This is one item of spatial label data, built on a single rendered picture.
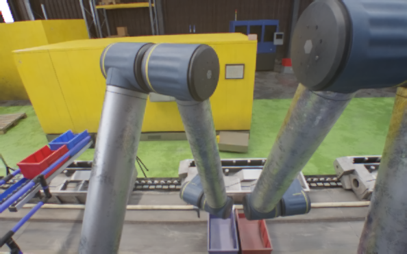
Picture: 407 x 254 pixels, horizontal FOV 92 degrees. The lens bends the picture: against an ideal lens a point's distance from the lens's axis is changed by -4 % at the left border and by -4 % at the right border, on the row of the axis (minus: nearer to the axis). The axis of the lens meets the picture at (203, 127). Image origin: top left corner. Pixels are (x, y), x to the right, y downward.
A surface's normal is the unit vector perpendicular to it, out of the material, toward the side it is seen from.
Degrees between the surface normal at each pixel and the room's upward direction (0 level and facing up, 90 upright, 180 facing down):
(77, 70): 90
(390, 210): 87
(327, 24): 85
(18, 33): 90
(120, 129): 75
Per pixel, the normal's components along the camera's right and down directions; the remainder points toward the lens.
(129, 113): 0.51, 0.17
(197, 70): 0.78, 0.22
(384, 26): 0.07, -0.01
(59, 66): -0.02, 0.47
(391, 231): -0.83, 0.21
